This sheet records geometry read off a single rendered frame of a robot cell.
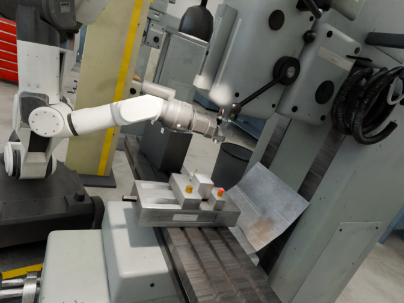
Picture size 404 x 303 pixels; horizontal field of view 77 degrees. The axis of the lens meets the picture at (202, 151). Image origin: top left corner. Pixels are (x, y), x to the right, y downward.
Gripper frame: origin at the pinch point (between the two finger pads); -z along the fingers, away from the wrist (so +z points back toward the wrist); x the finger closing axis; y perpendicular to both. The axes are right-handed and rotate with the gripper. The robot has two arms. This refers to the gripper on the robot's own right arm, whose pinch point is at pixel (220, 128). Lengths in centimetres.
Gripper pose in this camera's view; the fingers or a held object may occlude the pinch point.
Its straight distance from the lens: 80.4
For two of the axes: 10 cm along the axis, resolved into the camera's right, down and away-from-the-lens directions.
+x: -1.3, -3.8, 9.1
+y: -3.3, 8.9, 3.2
